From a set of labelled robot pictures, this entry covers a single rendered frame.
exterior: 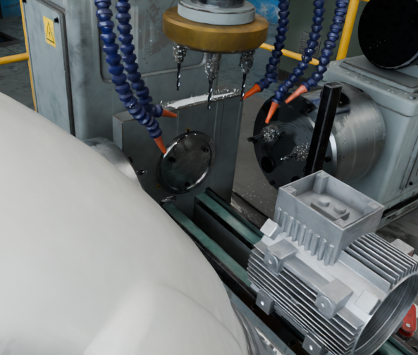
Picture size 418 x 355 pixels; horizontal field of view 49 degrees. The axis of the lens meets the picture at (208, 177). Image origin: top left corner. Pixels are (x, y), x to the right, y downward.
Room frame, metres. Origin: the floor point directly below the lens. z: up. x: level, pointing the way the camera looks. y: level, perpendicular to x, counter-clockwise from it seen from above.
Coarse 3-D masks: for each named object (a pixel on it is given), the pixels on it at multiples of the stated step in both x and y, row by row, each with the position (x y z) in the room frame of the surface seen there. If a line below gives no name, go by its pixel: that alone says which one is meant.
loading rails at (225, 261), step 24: (216, 216) 0.80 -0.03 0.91; (240, 216) 0.78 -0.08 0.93; (192, 240) 0.69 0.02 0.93; (216, 240) 0.79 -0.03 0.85; (240, 240) 0.73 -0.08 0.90; (216, 264) 0.63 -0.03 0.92; (240, 264) 0.72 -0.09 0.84; (240, 288) 0.58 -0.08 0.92; (264, 312) 0.53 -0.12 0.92; (288, 336) 0.49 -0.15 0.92
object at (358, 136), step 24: (288, 96) 0.92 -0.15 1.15; (312, 96) 0.91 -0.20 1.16; (360, 96) 0.96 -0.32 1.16; (264, 120) 0.96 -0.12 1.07; (288, 120) 0.91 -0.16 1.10; (312, 120) 0.87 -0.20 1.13; (336, 120) 0.86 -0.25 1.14; (360, 120) 0.90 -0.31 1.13; (264, 144) 0.95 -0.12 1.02; (288, 144) 0.90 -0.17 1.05; (336, 144) 0.82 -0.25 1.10; (360, 144) 0.87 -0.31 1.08; (384, 144) 0.94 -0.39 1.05; (264, 168) 0.94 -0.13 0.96; (288, 168) 0.89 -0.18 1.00; (336, 168) 0.81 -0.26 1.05; (360, 168) 0.87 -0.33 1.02
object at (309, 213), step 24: (288, 192) 0.56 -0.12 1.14; (312, 192) 0.61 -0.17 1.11; (336, 192) 0.61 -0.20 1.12; (360, 192) 0.58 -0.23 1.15; (288, 216) 0.55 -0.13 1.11; (312, 216) 0.52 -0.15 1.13; (336, 216) 0.54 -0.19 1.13; (360, 216) 0.56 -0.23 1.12; (312, 240) 0.51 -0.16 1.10; (336, 240) 0.49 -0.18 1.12
